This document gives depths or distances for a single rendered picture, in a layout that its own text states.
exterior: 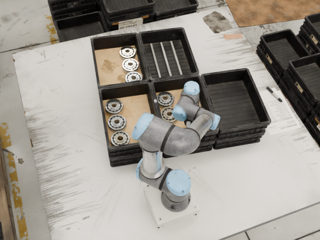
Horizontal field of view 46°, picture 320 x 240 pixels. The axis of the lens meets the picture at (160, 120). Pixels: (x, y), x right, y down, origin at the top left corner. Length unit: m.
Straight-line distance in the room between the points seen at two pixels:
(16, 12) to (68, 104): 1.92
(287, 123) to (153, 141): 1.24
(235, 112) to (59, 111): 1.06
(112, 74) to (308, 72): 1.62
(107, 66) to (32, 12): 1.85
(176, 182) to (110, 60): 1.00
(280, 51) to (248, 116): 1.32
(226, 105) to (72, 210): 1.05
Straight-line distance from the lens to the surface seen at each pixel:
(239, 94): 2.33
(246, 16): 4.10
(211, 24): 2.88
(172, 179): 1.75
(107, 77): 2.33
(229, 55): 2.69
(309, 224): 3.01
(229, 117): 2.22
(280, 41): 3.55
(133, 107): 2.19
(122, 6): 3.30
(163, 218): 1.93
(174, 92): 2.26
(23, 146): 3.13
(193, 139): 1.43
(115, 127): 2.09
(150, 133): 1.40
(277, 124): 2.43
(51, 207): 2.10
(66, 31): 3.45
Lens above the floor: 2.63
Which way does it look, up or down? 57 degrees down
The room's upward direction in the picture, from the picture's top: 5 degrees clockwise
